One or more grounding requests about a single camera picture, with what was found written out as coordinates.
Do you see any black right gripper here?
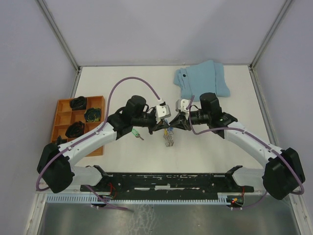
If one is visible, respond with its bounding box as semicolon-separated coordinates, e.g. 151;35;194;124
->
169;110;210;131

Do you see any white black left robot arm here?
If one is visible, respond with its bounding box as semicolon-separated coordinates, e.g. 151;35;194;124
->
37;95;171;193

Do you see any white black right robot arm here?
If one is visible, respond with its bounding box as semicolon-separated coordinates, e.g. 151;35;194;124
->
170;93;306;200

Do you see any key with green tag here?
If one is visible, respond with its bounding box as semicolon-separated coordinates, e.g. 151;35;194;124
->
132;129;144;141

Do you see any light blue folded cloth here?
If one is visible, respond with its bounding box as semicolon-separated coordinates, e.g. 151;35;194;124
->
173;60;230;102

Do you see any orange compartment tray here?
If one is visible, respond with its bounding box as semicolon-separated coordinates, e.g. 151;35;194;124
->
50;96;105;144

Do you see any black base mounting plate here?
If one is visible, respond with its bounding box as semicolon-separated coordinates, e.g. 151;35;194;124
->
91;172;254;193

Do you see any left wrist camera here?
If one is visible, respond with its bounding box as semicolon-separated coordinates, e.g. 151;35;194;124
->
155;99;171;122

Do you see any green blue coiled strap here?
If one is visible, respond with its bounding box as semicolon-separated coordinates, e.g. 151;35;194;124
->
84;107;102;123

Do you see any black coiled strap top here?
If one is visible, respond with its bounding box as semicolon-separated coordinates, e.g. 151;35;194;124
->
70;96;88;110

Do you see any black coiled strap bottom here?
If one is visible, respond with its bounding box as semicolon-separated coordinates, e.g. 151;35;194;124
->
65;121;86;138

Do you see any white slotted cable duct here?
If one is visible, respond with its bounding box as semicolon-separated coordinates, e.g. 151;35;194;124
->
46;193;233;204

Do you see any aluminium frame rail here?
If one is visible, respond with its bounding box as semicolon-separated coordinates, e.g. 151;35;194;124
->
248;0;313;175

